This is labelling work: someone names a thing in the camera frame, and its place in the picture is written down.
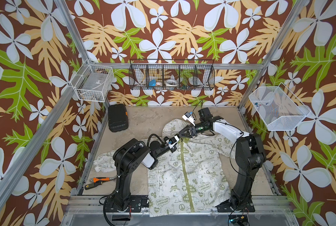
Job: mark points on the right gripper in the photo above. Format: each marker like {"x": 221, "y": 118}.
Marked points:
{"x": 191, "y": 131}

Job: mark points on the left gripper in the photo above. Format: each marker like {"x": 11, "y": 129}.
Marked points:
{"x": 172, "y": 150}

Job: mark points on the white green printed jacket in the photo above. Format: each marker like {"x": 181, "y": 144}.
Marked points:
{"x": 199, "y": 175}

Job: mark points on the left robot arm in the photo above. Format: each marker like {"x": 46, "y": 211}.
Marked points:
{"x": 127, "y": 159}

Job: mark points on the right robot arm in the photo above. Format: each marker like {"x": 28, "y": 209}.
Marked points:
{"x": 250, "y": 156}

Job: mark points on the black plastic case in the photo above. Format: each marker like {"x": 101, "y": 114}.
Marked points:
{"x": 117, "y": 118}

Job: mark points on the white tape roll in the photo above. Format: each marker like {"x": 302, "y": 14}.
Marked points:
{"x": 171, "y": 83}

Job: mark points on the blue object in basket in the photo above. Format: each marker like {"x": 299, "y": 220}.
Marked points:
{"x": 152, "y": 83}

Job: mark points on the white mesh basket right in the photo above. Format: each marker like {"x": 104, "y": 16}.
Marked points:
{"x": 278, "y": 107}

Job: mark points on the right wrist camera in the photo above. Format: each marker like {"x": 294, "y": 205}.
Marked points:
{"x": 188, "y": 116}

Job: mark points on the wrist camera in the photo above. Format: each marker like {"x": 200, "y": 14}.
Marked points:
{"x": 188, "y": 116}
{"x": 171, "y": 142}

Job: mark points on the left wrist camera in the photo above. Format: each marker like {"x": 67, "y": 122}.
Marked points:
{"x": 171, "y": 142}

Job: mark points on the black wire basket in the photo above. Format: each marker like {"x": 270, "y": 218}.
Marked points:
{"x": 191, "y": 74}

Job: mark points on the white wire basket left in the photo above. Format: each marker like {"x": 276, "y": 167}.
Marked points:
{"x": 92, "y": 82}

